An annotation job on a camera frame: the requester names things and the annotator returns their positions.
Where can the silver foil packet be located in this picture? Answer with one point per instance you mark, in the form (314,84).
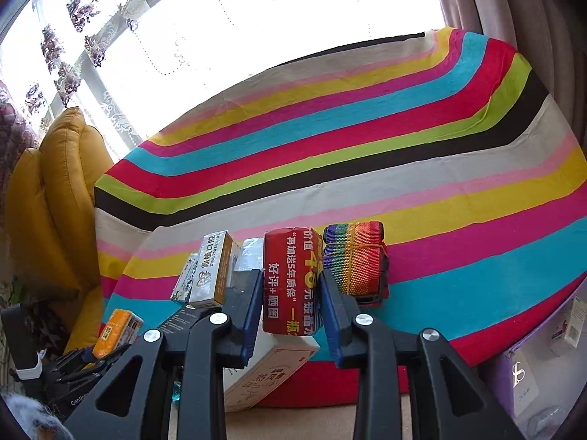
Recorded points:
(250,254)

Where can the orange tissue packet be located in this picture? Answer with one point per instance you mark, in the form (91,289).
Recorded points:
(114,330)

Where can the red printed box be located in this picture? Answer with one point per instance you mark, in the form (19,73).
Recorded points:
(293,284)

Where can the white green printed box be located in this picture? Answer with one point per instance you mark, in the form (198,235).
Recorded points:
(185,279)

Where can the grey-pink curtain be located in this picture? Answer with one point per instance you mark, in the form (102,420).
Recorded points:
(504,9)

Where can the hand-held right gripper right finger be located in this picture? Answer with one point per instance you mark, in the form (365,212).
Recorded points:
(331,325)

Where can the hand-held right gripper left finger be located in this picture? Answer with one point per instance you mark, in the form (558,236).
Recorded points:
(253,325)

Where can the person's left forearm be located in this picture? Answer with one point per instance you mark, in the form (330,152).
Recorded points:
(27,415)

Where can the yellow leather armchair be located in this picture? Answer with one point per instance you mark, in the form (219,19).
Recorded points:
(59,192)

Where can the gold and silver box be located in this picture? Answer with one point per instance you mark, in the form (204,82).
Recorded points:
(213,275)

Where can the black device with white part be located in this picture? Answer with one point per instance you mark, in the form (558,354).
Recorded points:
(18,330)

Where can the purple storage box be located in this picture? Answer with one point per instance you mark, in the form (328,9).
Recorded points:
(513,376)

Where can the small white printed box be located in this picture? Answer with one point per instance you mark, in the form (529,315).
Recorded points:
(571,330)

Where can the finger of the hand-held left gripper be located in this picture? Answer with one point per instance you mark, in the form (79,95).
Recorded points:
(80,356)
(78,376)

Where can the floral lace curtain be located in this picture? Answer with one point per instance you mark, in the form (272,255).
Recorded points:
(78,9)

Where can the beige sofa seat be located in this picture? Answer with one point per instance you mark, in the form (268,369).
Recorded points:
(312,421)

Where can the white cardboard box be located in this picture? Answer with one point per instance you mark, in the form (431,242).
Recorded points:
(275,371)

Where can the rainbow striped blanket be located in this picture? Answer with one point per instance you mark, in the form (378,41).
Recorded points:
(367,146)

